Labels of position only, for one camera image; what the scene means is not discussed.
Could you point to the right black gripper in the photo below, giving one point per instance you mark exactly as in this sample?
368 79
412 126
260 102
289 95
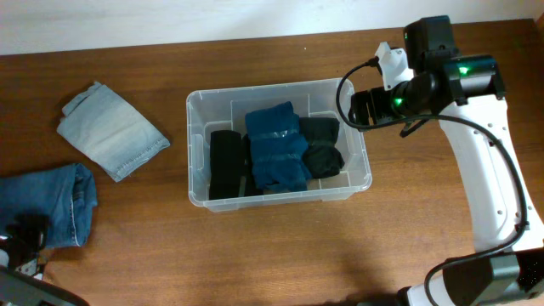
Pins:
382 99

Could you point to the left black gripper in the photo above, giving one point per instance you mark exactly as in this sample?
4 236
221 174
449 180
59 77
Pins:
33 224

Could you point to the blue jeans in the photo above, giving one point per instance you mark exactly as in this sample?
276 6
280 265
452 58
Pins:
65 195

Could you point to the dark grey cloth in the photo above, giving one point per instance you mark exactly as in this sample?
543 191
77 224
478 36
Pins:
322 158

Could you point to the blue cloth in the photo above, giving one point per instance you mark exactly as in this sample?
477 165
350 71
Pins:
277 147

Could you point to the light grey jeans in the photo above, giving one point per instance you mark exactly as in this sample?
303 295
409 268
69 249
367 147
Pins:
109 131

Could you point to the black cloth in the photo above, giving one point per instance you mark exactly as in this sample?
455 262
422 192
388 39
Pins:
231 166

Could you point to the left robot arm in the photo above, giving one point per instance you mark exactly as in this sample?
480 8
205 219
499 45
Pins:
22 266

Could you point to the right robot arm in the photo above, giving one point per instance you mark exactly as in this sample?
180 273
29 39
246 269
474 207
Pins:
428 79

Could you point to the clear plastic storage bin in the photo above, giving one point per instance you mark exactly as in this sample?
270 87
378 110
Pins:
225 109

